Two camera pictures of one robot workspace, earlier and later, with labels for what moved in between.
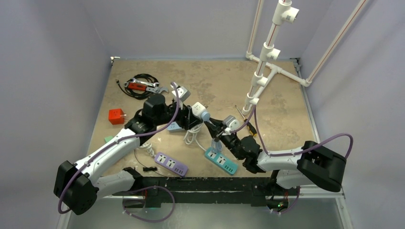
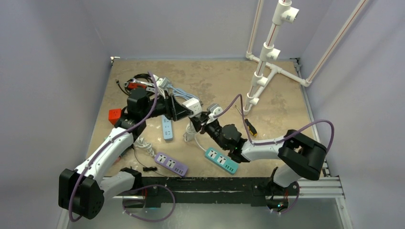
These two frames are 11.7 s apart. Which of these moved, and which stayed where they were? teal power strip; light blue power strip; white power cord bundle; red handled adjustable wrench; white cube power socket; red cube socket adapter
Moved: white cube power socket; light blue power strip
Stayed: red handled adjustable wrench; white power cord bundle; teal power strip; red cube socket adapter
